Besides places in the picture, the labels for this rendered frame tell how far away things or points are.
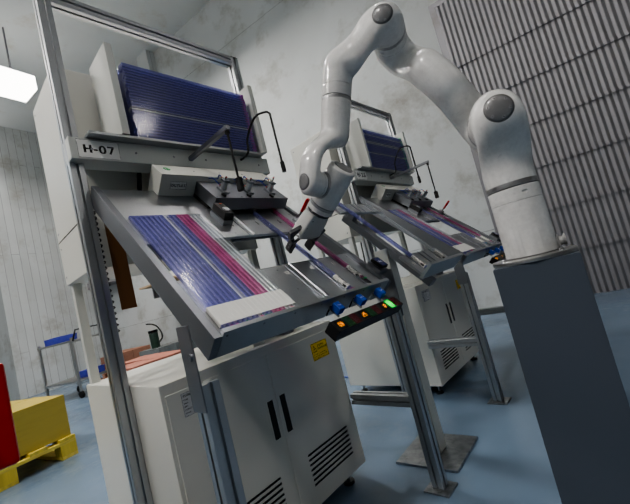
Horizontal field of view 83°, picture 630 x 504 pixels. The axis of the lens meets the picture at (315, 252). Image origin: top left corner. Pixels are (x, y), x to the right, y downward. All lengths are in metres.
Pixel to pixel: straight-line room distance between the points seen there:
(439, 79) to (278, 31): 5.23
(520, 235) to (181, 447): 1.00
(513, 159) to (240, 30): 6.02
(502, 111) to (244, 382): 1.01
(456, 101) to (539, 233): 0.41
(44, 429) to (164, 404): 2.37
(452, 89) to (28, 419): 3.20
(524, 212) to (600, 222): 3.42
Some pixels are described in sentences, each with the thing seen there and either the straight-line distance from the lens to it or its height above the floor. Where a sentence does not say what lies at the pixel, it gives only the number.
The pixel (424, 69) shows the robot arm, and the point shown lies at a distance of 1.11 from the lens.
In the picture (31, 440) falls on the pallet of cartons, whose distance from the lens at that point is 3.38.
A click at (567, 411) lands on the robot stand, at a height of 0.35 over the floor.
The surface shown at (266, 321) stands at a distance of 0.83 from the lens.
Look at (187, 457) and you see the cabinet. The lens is 1.11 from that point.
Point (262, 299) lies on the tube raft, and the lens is 0.90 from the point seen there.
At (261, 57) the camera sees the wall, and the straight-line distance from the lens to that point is 6.27.
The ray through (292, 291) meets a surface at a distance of 0.99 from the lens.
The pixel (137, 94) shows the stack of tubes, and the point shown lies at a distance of 1.47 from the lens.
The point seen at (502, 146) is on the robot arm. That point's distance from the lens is 1.00.
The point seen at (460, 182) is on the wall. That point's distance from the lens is 4.51.
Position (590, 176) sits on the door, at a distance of 4.42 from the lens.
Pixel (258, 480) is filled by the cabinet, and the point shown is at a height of 0.26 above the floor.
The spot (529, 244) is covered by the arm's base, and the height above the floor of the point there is 0.74.
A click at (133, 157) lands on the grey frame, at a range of 1.37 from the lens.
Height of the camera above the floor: 0.78
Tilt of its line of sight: 5 degrees up
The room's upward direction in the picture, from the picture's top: 14 degrees counter-clockwise
